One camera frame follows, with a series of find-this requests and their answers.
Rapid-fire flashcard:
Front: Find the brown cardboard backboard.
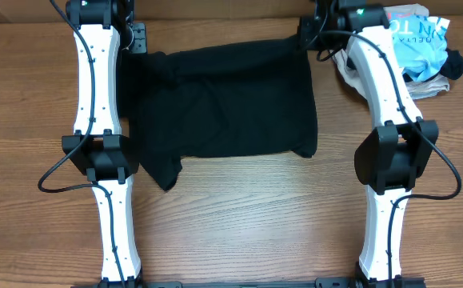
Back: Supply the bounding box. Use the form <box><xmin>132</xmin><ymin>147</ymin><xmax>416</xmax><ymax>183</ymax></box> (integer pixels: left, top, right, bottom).
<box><xmin>0</xmin><ymin>0</ymin><xmax>463</xmax><ymax>23</ymax></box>

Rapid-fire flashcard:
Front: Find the light blue printed t-shirt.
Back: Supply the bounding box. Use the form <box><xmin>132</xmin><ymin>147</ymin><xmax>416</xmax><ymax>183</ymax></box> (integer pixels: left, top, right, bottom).
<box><xmin>388</xmin><ymin>13</ymin><xmax>450</xmax><ymax>82</ymax></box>

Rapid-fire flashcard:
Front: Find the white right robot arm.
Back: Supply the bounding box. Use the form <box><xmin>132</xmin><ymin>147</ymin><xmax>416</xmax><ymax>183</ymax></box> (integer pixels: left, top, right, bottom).
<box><xmin>298</xmin><ymin>1</ymin><xmax>438</xmax><ymax>287</ymax></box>

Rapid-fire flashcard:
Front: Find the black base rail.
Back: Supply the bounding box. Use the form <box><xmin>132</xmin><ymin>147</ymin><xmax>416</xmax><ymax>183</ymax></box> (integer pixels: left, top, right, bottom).
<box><xmin>76</xmin><ymin>278</ymin><xmax>426</xmax><ymax>288</ymax></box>

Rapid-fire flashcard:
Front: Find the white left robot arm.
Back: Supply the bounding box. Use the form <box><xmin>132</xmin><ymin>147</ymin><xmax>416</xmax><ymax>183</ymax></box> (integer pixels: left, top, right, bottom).
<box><xmin>62</xmin><ymin>0</ymin><xmax>146</xmax><ymax>287</ymax></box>

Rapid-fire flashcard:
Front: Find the beige folded garment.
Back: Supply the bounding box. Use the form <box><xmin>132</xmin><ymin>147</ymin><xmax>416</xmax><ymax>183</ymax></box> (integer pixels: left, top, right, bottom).
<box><xmin>333</xmin><ymin>3</ymin><xmax>451</xmax><ymax>101</ymax></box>

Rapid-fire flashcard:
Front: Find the black t-shirt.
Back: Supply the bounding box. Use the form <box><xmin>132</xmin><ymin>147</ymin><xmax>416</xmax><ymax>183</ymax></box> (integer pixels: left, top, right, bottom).
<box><xmin>117</xmin><ymin>36</ymin><xmax>317</xmax><ymax>190</ymax></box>

